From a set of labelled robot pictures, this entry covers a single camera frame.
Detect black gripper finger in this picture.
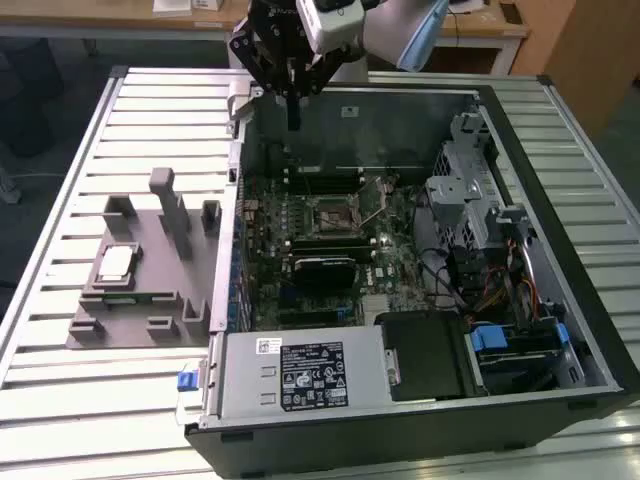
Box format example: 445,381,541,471
293,43,352,132
229,18,297,132

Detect metal socket cover frame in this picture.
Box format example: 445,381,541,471
352,175,391,225

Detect thin metal locking lever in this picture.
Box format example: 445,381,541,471
361,202,392,226

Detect silver square CPU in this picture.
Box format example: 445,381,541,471
96,243,145,282

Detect RAM slot with black clips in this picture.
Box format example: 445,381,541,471
284,183,365,194
282,171,365,181

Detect wooden desk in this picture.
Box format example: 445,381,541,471
0,0,531,76

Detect silver metal drive cage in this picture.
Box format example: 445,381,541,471
424,112,531,251

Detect green motherboard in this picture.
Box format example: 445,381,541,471
234,164,436,334

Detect black graphics card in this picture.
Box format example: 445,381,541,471
292,255,360,292

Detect black chair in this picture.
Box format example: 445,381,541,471
0,37,66,159

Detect silver chipset heatsink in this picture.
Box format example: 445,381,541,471
362,293,395,317

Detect black expansion slot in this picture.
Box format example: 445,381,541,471
277,307,351,324

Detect bare green RAM stick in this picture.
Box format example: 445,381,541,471
102,294,176,305

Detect wooden cabinet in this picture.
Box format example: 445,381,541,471
509,0,640,136

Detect grey parts rack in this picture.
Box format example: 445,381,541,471
65,167,224,351

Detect black plastic shroud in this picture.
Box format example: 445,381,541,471
374,309,484,404

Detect hard disk in blue carrier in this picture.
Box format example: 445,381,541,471
464,323,571,391

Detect silver power supply box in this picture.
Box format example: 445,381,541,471
199,327,396,431

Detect black open PC case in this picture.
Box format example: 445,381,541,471
182,74,640,480

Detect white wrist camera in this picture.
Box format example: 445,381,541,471
294,0,369,55

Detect yellow orange power wires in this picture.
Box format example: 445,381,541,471
462,267,511,326

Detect orange data wire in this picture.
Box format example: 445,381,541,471
517,277,544,321

